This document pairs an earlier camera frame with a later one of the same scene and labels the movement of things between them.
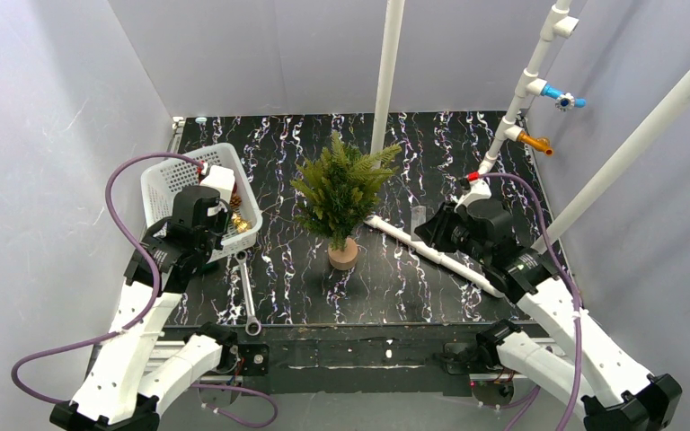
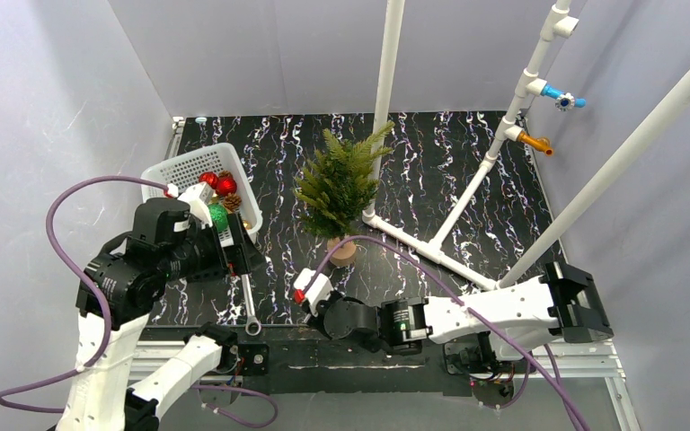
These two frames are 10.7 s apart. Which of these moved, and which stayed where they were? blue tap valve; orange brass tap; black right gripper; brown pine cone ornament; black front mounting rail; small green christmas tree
Moved: black right gripper; small green christmas tree
Stayed: brown pine cone ornament; blue tap valve; black front mounting rail; orange brass tap
